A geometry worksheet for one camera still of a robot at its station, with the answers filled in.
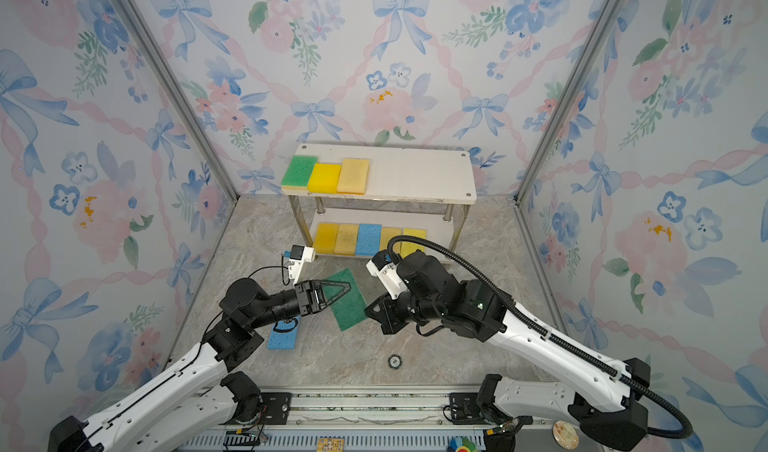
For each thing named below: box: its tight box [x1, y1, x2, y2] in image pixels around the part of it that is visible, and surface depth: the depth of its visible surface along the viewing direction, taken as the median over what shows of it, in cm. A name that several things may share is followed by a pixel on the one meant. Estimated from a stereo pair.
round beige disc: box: [552, 420, 580, 450], surface depth 72 cm
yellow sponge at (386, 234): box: [380, 227, 403, 254], surface depth 102 cm
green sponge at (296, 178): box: [281, 155, 318, 195], surface depth 76 cm
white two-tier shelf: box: [281, 143, 477, 256], surface depth 85 cm
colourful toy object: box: [447, 436, 478, 452], surface depth 70 cm
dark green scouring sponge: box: [329, 267, 367, 332], surface depth 63 cm
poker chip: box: [388, 354, 403, 370], surface depth 83 cm
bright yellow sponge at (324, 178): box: [308, 163, 341, 194], surface depth 76 cm
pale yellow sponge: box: [336, 159, 370, 195], surface depth 77 cm
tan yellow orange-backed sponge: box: [334, 223, 359, 256], surface depth 99 cm
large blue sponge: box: [356, 224, 382, 257], surface depth 100 cm
